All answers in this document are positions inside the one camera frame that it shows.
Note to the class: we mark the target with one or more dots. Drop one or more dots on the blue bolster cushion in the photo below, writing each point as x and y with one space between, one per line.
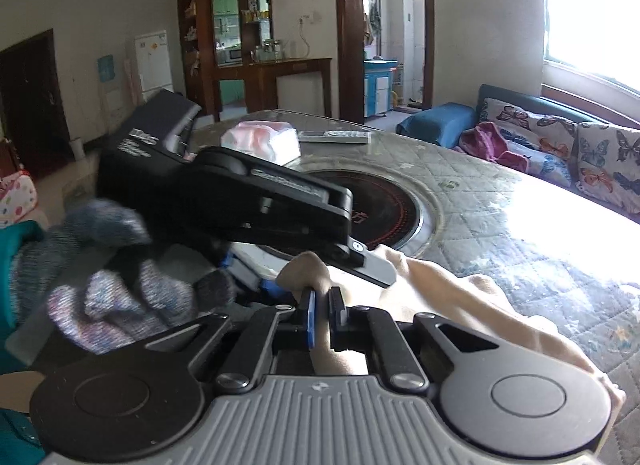
440 122

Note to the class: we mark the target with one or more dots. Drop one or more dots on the white refrigerator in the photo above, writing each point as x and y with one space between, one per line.
152 65

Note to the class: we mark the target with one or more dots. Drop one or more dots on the teal jacket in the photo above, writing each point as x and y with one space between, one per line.
15 440

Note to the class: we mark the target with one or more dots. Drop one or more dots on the white wall socket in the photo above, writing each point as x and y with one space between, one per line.
306 19

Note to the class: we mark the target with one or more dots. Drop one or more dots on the water dispenser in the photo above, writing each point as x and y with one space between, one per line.
107 70

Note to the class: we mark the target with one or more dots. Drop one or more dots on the pink cloth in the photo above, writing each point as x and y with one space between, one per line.
487 142

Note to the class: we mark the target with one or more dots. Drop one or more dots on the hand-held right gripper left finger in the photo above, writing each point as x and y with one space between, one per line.
310 317

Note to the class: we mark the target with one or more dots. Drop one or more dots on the person's left hand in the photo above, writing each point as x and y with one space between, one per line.
110 295

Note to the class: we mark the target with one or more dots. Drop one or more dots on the blue and white cabinet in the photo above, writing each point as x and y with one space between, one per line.
377 90

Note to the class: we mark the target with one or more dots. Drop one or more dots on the cream long-sleeved garment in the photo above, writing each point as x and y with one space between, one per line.
450 305

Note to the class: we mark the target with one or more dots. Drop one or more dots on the round black induction cooker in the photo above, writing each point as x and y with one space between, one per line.
390 205

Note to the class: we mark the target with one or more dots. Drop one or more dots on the dark blue sofa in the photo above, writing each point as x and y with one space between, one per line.
550 107

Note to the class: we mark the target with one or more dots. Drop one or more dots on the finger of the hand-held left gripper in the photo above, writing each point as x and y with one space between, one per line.
250 272
375 267

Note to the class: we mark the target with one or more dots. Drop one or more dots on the dark wooden counter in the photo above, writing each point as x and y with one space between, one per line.
270 70

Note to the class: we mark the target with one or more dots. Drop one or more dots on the dark wooden shelf cabinet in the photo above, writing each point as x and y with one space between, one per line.
202 45

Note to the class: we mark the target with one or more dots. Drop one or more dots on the large window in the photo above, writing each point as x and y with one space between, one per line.
590 5

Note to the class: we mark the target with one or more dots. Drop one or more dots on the grey remote control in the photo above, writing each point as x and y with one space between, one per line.
335 137

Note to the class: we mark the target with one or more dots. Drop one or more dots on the dark wooden door frame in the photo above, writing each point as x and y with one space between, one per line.
347 20

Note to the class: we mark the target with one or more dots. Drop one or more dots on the metal pots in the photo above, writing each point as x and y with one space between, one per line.
267 50

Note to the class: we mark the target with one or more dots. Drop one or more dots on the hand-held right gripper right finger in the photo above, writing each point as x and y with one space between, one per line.
336 317

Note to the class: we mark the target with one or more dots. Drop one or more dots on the polka dot bag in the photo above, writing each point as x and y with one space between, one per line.
17 200

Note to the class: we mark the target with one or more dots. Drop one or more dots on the dark wooden door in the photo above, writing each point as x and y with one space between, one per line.
30 105

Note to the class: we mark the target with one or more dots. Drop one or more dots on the pink and white tissue pack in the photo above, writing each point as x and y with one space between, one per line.
265 142

